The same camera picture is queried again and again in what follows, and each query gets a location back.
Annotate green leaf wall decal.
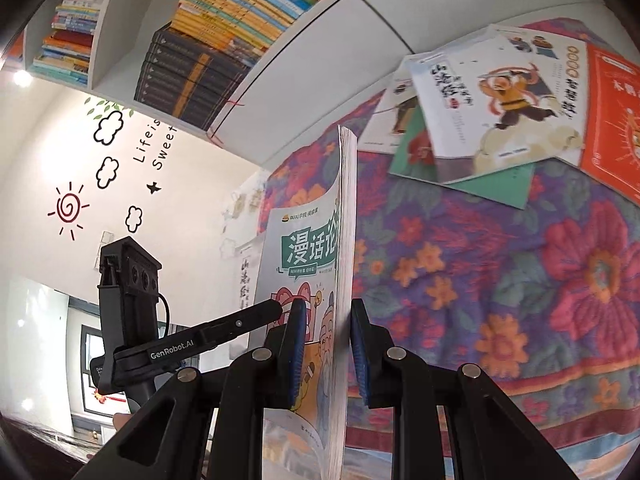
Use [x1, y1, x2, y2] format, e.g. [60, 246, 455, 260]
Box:
[82, 97, 126, 118]

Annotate row of mixed thin books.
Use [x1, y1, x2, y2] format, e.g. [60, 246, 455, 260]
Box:
[30, 0, 108, 83]

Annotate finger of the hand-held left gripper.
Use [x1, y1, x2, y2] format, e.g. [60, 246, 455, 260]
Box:
[199, 299, 284, 350]

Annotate floral blanket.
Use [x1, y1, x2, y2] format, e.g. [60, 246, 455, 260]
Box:
[257, 17, 640, 466]

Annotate white book with yellow-robed figure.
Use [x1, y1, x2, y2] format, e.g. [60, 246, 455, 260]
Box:
[487, 24, 593, 168]

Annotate row of yellow spine books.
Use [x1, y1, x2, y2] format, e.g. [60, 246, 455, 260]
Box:
[172, 0, 351, 56]

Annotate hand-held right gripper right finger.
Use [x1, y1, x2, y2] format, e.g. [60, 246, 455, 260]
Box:
[350, 299, 581, 480]

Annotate white bookshelf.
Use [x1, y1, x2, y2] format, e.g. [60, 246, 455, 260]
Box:
[22, 0, 640, 166]

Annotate white book with monkey figure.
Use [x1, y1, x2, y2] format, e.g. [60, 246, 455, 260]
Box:
[404, 47, 587, 186]

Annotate teal book with girl picture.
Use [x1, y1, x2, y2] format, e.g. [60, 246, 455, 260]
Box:
[389, 110, 536, 210]

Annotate black lettering wall decal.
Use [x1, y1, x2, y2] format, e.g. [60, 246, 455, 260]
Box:
[132, 117, 181, 171]

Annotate red string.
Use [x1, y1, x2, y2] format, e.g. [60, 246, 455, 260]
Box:
[205, 97, 246, 146]

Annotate black cable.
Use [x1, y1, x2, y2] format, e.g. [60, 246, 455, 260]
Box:
[156, 294, 172, 341]

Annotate red book with sun picture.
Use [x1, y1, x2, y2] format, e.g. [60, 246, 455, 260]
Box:
[580, 42, 640, 196]

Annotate dark framed window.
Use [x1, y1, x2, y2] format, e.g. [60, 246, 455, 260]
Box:
[67, 295, 201, 441]

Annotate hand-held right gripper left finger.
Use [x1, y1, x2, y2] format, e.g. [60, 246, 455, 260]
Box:
[72, 299, 308, 480]

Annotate white wall socket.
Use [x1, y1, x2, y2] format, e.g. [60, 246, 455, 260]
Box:
[94, 230, 115, 268]

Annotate red sun wall decal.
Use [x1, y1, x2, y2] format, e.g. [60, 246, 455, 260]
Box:
[47, 182, 91, 241]

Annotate white book with green title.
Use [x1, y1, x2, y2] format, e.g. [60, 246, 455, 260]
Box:
[247, 125, 358, 480]

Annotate white book with swordsman figure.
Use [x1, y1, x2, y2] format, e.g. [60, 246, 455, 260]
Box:
[360, 62, 426, 153]

